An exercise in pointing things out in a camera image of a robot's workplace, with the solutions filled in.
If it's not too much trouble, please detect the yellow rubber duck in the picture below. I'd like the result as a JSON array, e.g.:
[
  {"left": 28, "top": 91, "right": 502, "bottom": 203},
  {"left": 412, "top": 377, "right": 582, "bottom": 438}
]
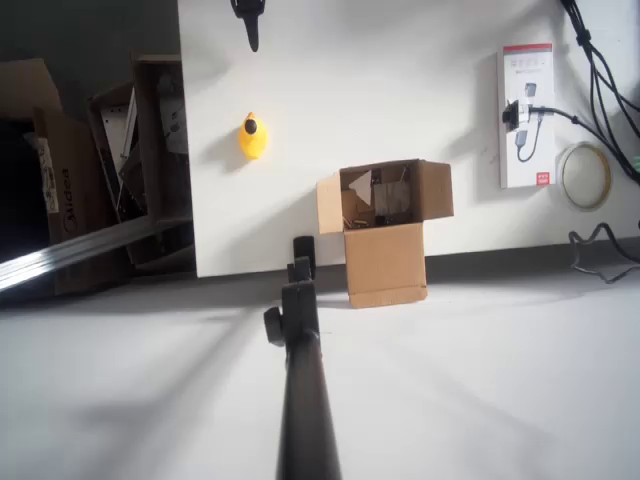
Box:
[{"left": 238, "top": 111, "right": 270, "bottom": 161}]

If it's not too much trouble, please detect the brown Midea cardboard box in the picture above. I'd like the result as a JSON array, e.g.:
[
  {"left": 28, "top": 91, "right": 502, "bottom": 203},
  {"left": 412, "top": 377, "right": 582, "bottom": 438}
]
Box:
[{"left": 0, "top": 58, "right": 131, "bottom": 297}]

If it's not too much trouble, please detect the open cardboard box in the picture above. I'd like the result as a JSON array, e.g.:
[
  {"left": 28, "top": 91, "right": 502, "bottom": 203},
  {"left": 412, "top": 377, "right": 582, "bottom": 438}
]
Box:
[{"left": 315, "top": 158, "right": 455, "bottom": 310}]

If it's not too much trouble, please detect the flat white red product box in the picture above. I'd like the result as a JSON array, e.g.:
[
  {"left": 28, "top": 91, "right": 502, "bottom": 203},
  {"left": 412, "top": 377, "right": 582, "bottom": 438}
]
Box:
[{"left": 497, "top": 42, "right": 557, "bottom": 190}]

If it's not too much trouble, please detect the grey metal part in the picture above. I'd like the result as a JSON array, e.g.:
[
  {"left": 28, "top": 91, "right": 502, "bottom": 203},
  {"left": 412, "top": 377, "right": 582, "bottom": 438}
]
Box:
[{"left": 157, "top": 73, "right": 190, "bottom": 154}]

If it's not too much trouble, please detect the white triangular paper piece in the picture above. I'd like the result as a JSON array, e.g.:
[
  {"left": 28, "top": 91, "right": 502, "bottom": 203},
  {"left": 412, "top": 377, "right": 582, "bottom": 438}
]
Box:
[{"left": 348, "top": 169, "right": 375, "bottom": 207}]

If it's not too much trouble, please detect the grey corrugated piece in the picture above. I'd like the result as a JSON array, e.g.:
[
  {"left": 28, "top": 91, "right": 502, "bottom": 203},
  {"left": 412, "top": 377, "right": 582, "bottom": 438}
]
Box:
[{"left": 373, "top": 180, "right": 412, "bottom": 217}]

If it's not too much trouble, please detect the small webcam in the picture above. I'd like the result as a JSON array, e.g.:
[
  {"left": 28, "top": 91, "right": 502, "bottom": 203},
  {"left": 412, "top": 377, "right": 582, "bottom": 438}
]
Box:
[{"left": 501, "top": 97, "right": 532, "bottom": 134}]

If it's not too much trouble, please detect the perforated metal bracket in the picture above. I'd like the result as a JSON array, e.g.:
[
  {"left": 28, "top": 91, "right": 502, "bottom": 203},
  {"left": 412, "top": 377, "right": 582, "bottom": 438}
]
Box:
[{"left": 88, "top": 89, "right": 151, "bottom": 221}]

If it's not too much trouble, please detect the aluminium rail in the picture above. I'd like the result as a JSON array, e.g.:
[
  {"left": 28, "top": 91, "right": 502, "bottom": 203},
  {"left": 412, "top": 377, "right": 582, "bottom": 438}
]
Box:
[{"left": 0, "top": 215, "right": 194, "bottom": 296}]

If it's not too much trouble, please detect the black webcam cable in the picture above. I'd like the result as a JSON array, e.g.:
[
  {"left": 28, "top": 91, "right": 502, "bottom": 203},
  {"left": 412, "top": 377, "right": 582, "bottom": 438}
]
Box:
[{"left": 528, "top": 103, "right": 640, "bottom": 184}]

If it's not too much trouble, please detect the wavy black cable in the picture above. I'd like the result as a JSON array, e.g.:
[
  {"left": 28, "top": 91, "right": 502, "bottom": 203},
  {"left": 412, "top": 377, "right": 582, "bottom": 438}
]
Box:
[{"left": 568, "top": 223, "right": 640, "bottom": 285}]

